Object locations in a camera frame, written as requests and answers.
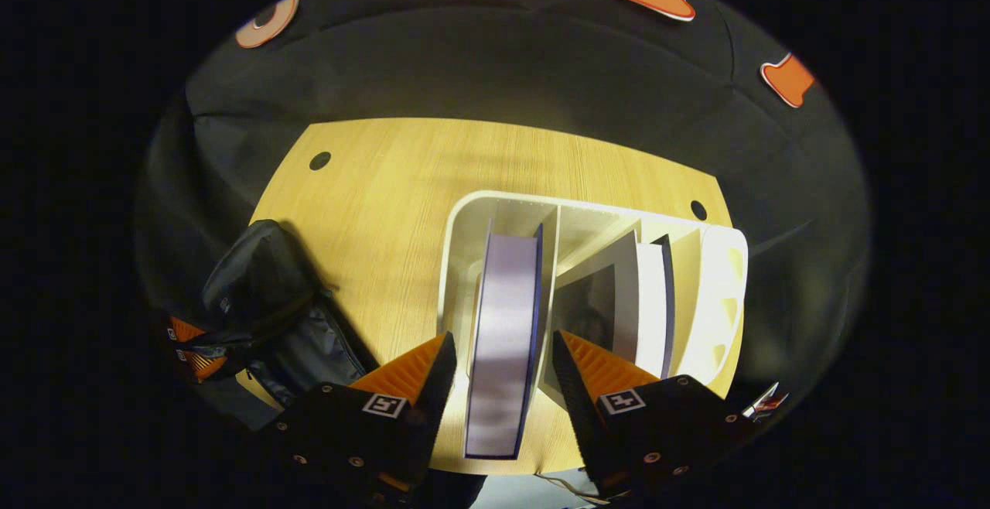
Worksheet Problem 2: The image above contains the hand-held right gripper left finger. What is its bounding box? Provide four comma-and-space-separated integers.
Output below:
259, 331, 459, 507

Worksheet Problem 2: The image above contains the black schoolbag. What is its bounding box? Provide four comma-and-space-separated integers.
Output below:
182, 219, 380, 429

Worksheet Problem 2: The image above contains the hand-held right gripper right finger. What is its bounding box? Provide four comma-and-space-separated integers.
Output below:
551, 329, 766, 498

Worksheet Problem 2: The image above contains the portrait cover book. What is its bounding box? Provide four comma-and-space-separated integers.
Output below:
551, 229, 679, 381

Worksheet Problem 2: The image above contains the blue cover book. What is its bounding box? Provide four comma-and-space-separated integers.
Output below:
463, 219, 545, 462

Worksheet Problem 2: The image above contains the silver red metal clamp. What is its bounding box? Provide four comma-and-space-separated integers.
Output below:
741, 381, 791, 422

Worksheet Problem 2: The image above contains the white bookshelf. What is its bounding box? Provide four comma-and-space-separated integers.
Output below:
437, 190, 749, 417

